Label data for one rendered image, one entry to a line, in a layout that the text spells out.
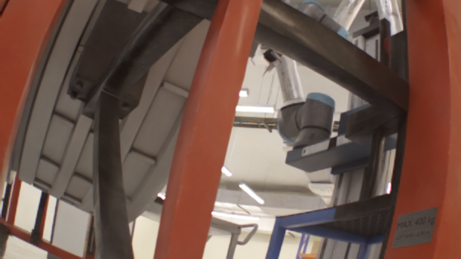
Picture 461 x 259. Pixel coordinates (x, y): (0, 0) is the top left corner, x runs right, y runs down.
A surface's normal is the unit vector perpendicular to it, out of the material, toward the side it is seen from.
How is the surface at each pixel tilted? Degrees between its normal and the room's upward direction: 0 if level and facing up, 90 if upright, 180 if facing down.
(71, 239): 90
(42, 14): 90
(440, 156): 90
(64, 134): 146
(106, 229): 43
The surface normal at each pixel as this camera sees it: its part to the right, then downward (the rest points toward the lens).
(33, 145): 0.04, 0.70
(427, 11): -0.85, -0.36
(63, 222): -0.34, -0.43
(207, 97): 0.49, -0.24
